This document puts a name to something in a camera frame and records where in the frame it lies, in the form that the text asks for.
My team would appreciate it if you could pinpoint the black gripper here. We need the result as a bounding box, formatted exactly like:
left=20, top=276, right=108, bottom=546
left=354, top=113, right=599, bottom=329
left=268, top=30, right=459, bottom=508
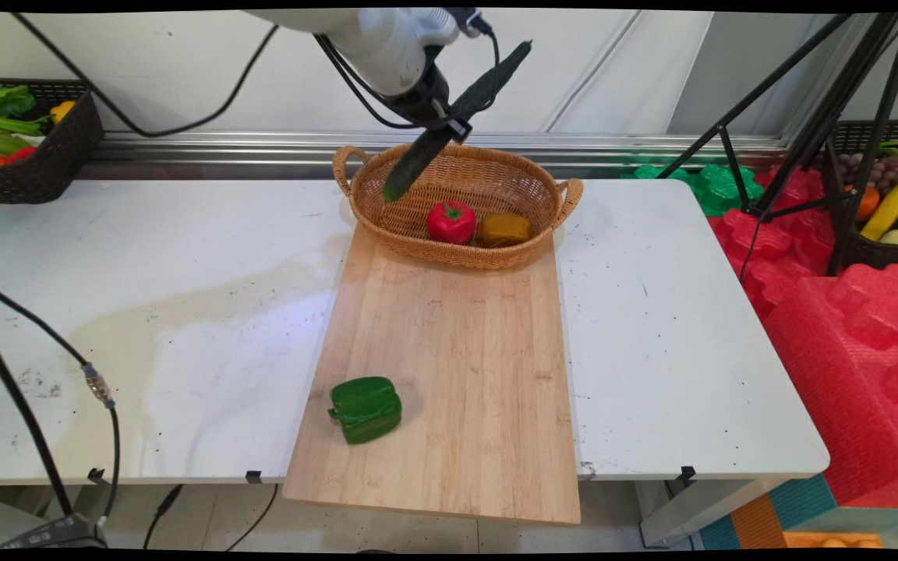
left=391, top=64, right=474, bottom=144

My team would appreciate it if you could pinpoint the dark green cucumber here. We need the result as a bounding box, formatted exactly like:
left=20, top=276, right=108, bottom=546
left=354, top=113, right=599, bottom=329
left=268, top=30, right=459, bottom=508
left=382, top=41, right=534, bottom=204

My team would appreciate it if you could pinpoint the green bell pepper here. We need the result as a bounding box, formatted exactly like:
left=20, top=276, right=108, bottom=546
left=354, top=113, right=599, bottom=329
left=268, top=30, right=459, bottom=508
left=328, top=376, right=404, bottom=446

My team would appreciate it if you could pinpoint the woven wicker basket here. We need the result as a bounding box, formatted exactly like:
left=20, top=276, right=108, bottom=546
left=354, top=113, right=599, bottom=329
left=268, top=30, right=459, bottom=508
left=332, top=143, right=584, bottom=271

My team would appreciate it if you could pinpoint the red tomato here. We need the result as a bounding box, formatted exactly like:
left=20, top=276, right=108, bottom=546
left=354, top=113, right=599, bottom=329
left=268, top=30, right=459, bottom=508
left=426, top=200, right=477, bottom=245

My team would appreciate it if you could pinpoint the yellow brown bell pepper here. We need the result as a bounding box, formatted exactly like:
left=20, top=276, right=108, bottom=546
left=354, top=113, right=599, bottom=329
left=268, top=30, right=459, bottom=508
left=479, top=213, right=534, bottom=249

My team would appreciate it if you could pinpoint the wooden cutting board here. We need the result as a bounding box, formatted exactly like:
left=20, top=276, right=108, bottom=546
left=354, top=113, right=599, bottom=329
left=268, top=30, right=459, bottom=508
left=283, top=224, right=582, bottom=525

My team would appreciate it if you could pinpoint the green foam mat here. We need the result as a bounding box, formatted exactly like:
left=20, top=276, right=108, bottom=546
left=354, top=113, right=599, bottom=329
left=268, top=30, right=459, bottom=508
left=620, top=158, right=766, bottom=218

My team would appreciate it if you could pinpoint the black vegetable basket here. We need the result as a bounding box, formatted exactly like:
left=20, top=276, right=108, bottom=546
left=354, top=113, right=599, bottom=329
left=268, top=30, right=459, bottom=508
left=0, top=78, right=105, bottom=206

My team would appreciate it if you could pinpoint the orange fruit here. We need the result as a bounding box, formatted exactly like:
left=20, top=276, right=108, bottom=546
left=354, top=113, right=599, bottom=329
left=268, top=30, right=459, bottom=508
left=854, top=185, right=881, bottom=224

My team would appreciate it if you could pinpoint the purple grape bunch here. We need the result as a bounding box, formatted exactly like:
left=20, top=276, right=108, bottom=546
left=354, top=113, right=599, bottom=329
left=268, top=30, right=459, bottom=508
left=839, top=153, right=898, bottom=196

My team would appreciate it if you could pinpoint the green leafy celery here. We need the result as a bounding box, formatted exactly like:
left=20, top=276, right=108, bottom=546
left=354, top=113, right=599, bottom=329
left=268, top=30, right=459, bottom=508
left=0, top=82, right=38, bottom=119

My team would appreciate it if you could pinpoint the green stalk vegetable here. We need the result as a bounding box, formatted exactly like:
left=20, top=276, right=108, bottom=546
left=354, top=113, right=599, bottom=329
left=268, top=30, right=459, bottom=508
left=0, top=113, right=52, bottom=157

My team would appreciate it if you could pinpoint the large yellow banana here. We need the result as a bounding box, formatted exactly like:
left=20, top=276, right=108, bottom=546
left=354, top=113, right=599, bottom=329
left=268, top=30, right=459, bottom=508
left=860, top=181, right=898, bottom=242

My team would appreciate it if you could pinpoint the black fruit basket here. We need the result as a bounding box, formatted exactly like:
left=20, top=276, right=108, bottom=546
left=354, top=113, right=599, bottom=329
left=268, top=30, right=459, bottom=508
left=822, top=119, right=898, bottom=273

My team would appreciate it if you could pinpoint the red foam mat stack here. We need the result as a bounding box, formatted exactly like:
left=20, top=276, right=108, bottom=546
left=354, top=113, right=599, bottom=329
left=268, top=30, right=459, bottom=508
left=708, top=165, right=898, bottom=509

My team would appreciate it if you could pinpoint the teal orange foam block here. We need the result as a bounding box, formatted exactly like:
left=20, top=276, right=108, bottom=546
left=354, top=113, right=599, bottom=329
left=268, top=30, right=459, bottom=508
left=697, top=471, right=840, bottom=551

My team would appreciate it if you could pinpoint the black device under table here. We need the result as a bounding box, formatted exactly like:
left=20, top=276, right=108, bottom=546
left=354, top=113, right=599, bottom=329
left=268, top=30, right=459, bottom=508
left=0, top=513, right=109, bottom=551

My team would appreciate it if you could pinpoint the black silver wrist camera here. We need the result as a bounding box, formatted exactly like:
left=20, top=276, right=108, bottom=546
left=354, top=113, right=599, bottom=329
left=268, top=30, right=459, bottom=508
left=446, top=8, right=493, bottom=38

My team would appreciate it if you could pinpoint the metal wall rail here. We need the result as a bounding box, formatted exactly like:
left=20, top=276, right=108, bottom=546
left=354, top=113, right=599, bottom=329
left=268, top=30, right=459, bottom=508
left=75, top=130, right=790, bottom=181

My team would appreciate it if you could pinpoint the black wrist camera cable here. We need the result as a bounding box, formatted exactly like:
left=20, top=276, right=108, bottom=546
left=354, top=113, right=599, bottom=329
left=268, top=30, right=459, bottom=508
left=11, top=11, right=501, bottom=139

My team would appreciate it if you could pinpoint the black camera tripod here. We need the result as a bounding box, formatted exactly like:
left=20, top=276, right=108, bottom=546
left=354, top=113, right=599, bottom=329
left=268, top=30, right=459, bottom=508
left=656, top=12, right=898, bottom=279

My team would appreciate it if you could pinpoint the black cable with connector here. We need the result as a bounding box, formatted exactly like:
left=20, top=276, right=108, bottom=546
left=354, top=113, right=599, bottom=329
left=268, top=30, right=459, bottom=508
left=0, top=275, right=122, bottom=524

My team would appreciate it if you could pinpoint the black floor cable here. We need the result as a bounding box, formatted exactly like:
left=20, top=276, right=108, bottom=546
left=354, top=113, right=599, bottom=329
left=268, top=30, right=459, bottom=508
left=223, top=483, right=279, bottom=551
left=143, top=484, right=185, bottom=551

